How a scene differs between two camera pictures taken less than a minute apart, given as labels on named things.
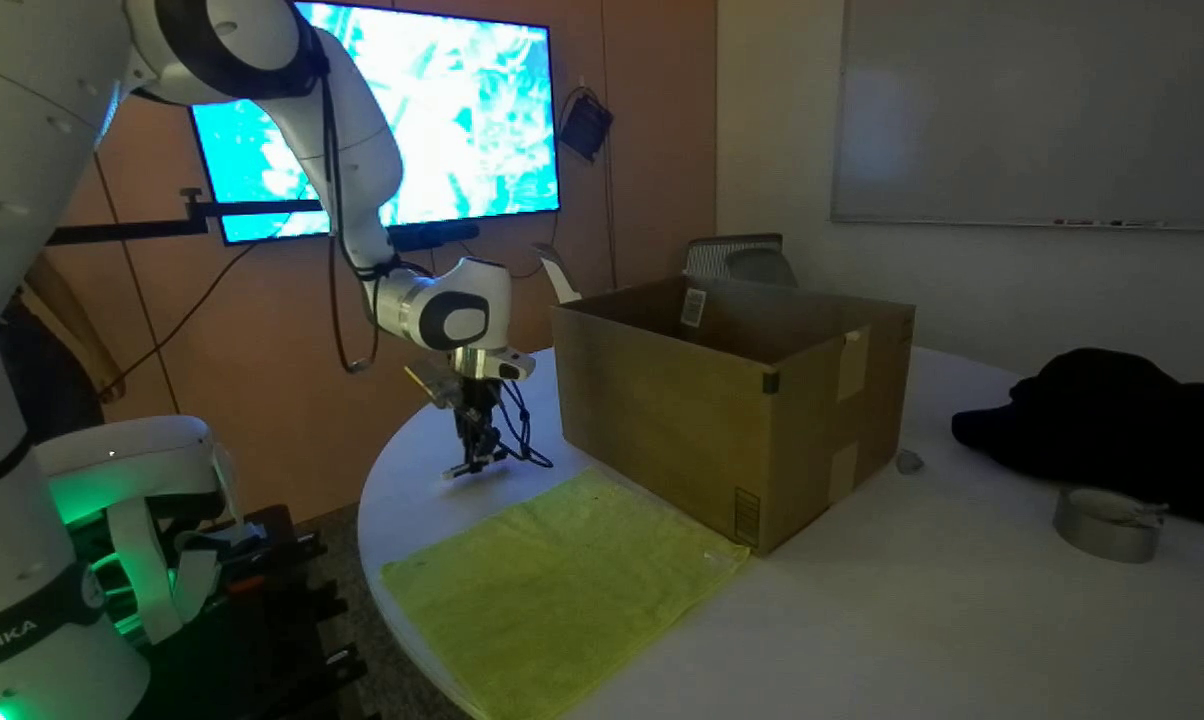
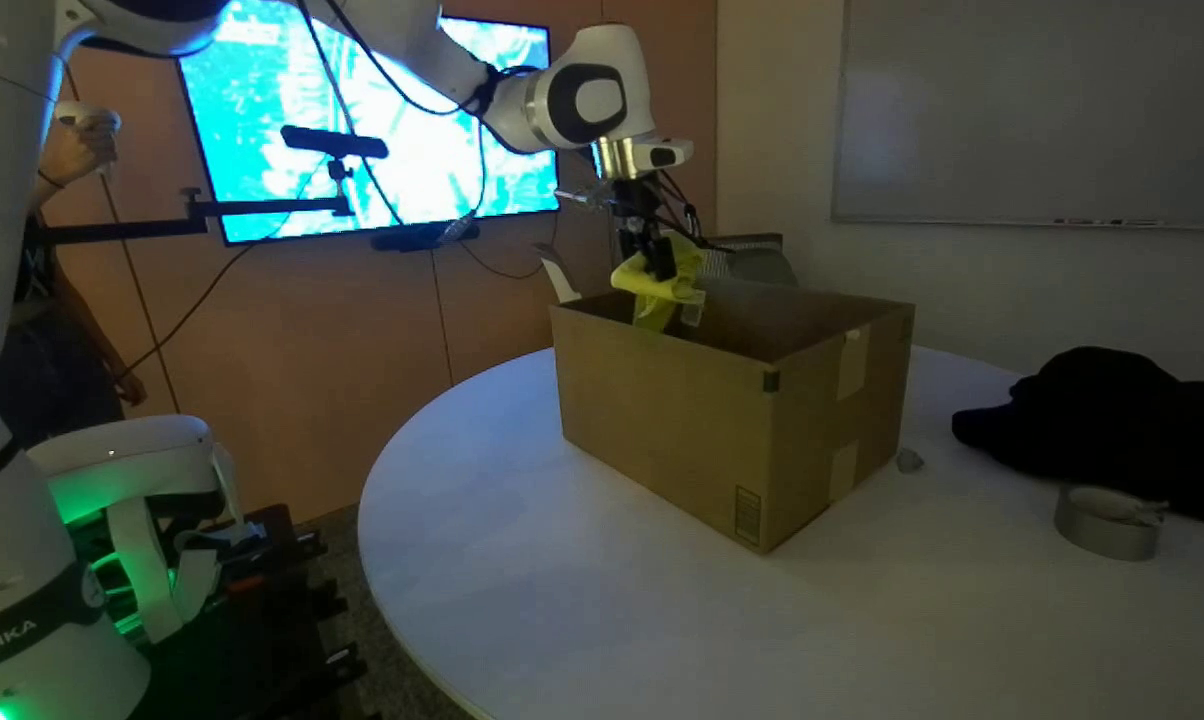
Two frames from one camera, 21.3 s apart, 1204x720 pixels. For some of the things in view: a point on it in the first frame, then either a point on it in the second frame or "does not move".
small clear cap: [908, 463] does not move
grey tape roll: [1104, 522] does not move
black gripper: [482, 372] to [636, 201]
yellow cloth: [547, 594] to [659, 298]
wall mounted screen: [469, 107] does not move
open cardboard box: [744, 405] does not move
